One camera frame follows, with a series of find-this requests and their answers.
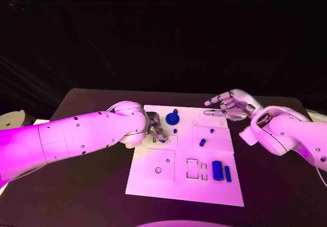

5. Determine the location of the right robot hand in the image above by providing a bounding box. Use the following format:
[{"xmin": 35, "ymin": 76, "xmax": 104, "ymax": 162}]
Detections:
[{"xmin": 203, "ymin": 88, "xmax": 264, "ymax": 122}]

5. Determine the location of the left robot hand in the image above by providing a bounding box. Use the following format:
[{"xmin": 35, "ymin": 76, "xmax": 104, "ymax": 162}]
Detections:
[{"xmin": 146, "ymin": 111, "xmax": 170, "ymax": 143}]

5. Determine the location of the white task board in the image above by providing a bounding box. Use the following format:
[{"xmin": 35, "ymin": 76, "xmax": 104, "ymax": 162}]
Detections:
[{"xmin": 126, "ymin": 105, "xmax": 245, "ymax": 207}]

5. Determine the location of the blue gear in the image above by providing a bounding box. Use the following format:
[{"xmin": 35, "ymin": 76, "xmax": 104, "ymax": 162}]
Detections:
[{"xmin": 164, "ymin": 108, "xmax": 180, "ymax": 126}]

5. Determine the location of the thick blue long cylinder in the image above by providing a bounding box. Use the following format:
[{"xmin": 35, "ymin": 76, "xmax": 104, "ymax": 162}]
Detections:
[{"xmin": 212, "ymin": 160, "xmax": 226, "ymax": 181}]

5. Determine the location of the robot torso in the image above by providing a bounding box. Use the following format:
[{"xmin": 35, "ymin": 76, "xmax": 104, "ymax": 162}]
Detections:
[{"xmin": 136, "ymin": 220, "xmax": 232, "ymax": 227}]

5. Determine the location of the white round object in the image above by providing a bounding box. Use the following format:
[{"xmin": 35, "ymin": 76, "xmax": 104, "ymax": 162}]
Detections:
[{"xmin": 0, "ymin": 109, "xmax": 38, "ymax": 131}]

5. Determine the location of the white cable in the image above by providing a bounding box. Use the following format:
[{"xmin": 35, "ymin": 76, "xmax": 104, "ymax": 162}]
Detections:
[
  {"xmin": 105, "ymin": 101, "xmax": 134, "ymax": 113},
  {"xmin": 316, "ymin": 166, "xmax": 327, "ymax": 188}
]

